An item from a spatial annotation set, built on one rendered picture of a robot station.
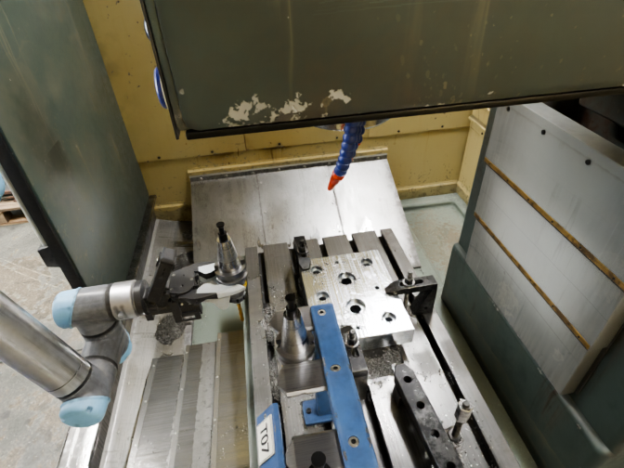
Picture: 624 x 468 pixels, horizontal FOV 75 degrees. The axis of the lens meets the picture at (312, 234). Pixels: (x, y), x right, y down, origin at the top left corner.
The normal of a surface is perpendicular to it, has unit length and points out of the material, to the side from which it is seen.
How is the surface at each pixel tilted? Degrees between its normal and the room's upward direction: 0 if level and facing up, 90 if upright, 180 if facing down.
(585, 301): 90
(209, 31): 90
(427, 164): 90
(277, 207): 25
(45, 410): 0
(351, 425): 0
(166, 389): 8
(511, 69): 90
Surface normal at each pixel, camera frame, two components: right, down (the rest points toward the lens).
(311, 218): 0.04, -0.47
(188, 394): -0.06, -0.86
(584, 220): -0.99, 0.11
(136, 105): 0.17, 0.60
